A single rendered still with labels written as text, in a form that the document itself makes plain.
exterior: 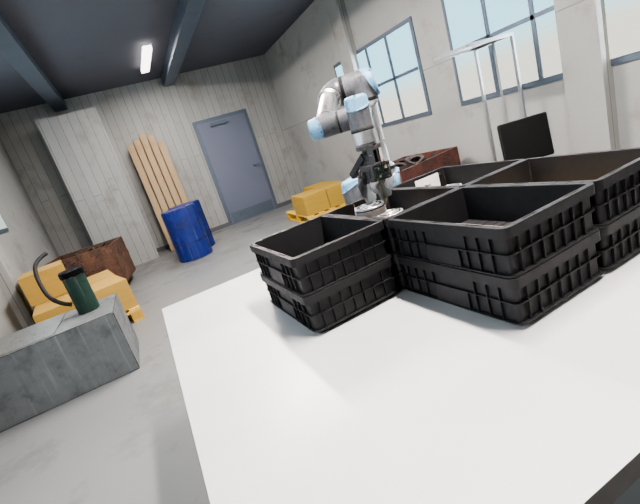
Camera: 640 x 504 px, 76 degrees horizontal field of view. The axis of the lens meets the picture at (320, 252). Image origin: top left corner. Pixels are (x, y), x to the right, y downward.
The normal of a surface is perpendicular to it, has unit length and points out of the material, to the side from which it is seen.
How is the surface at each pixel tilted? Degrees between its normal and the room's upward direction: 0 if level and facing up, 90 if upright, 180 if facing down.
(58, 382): 90
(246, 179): 90
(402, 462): 0
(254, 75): 90
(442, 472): 0
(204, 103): 90
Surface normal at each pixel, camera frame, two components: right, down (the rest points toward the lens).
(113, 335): 0.41, 0.13
